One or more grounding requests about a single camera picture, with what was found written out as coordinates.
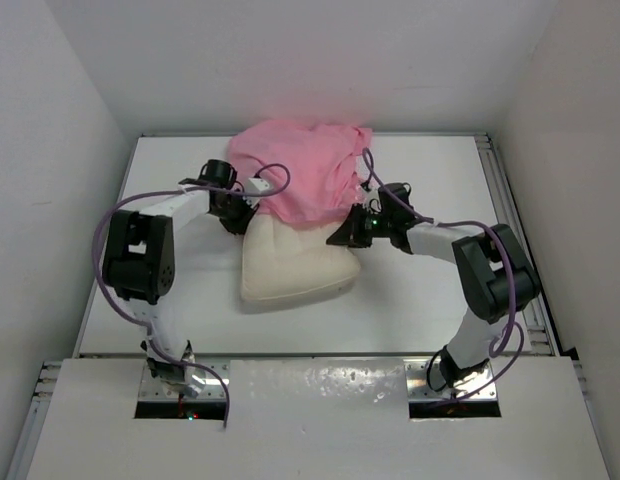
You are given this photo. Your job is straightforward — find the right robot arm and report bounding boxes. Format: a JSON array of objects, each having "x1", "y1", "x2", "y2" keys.
[{"x1": 326, "y1": 183, "x2": 541, "y2": 391}]

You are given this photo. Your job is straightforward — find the cream pillow with bear print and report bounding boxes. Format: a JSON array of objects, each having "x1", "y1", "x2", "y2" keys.
[{"x1": 239, "y1": 214, "x2": 361, "y2": 313}]

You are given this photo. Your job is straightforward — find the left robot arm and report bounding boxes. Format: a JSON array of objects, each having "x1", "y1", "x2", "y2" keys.
[{"x1": 96, "y1": 160, "x2": 273, "y2": 396}]

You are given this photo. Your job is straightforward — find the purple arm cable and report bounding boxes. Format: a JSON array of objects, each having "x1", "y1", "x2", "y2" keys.
[
  {"x1": 362, "y1": 148, "x2": 525, "y2": 404},
  {"x1": 92, "y1": 163, "x2": 291, "y2": 429}
]

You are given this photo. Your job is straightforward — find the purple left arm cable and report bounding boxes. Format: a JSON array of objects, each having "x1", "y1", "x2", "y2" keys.
[{"x1": 92, "y1": 163, "x2": 291, "y2": 429}]

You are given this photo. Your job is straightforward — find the metal base plate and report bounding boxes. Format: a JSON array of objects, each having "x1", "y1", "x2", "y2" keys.
[
  {"x1": 404, "y1": 357, "x2": 498, "y2": 403},
  {"x1": 138, "y1": 361, "x2": 230, "y2": 402}
]

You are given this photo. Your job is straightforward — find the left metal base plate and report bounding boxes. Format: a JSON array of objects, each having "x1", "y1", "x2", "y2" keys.
[{"x1": 138, "y1": 361, "x2": 230, "y2": 402}]

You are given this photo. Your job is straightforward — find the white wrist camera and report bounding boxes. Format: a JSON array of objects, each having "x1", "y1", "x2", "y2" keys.
[
  {"x1": 244, "y1": 177, "x2": 274, "y2": 206},
  {"x1": 355, "y1": 184, "x2": 381, "y2": 211}
]

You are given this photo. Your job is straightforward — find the pink pillowcase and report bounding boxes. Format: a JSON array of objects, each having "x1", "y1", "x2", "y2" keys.
[{"x1": 226, "y1": 120, "x2": 372, "y2": 227}]

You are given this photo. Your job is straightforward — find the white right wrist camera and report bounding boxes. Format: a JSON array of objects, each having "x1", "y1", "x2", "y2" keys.
[{"x1": 355, "y1": 184, "x2": 381, "y2": 211}]

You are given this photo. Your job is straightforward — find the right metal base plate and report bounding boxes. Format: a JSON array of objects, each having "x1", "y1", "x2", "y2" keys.
[{"x1": 404, "y1": 357, "x2": 498, "y2": 403}]

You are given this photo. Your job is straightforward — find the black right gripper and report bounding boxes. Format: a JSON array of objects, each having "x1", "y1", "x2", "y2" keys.
[{"x1": 327, "y1": 202, "x2": 393, "y2": 248}]

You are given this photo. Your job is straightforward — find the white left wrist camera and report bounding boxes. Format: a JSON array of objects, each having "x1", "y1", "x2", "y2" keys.
[{"x1": 244, "y1": 177, "x2": 274, "y2": 206}]

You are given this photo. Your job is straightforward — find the aluminium frame rail left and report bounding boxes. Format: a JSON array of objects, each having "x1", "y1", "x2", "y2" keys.
[{"x1": 6, "y1": 361, "x2": 62, "y2": 480}]

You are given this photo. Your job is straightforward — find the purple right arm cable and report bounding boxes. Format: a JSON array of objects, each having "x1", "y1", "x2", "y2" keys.
[{"x1": 362, "y1": 148, "x2": 525, "y2": 404}]

